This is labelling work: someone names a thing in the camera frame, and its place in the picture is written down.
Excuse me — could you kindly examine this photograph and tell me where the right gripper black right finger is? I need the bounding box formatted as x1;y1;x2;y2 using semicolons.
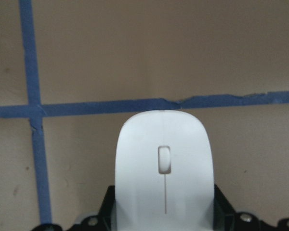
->
213;184;234;231

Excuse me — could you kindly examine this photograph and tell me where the white computer mouse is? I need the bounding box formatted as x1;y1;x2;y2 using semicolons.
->
115;110;214;231

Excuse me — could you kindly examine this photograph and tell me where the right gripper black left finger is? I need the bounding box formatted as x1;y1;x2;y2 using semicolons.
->
98;185;117;231

